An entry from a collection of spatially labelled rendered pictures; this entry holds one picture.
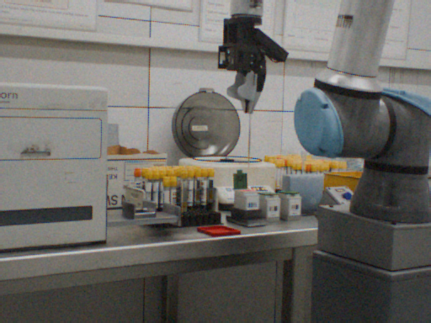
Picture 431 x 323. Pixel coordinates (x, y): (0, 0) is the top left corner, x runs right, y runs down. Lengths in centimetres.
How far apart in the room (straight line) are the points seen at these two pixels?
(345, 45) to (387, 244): 34
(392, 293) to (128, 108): 109
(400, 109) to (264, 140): 111
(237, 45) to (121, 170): 42
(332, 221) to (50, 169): 53
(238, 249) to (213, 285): 83
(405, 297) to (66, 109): 68
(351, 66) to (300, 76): 123
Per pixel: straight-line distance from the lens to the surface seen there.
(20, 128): 120
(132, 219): 133
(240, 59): 146
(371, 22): 111
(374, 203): 121
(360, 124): 113
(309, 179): 170
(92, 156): 125
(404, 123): 119
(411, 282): 120
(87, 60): 194
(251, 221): 149
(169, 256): 131
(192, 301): 219
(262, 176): 180
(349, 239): 123
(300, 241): 150
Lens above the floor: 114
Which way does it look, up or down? 5 degrees down
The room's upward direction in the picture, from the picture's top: 2 degrees clockwise
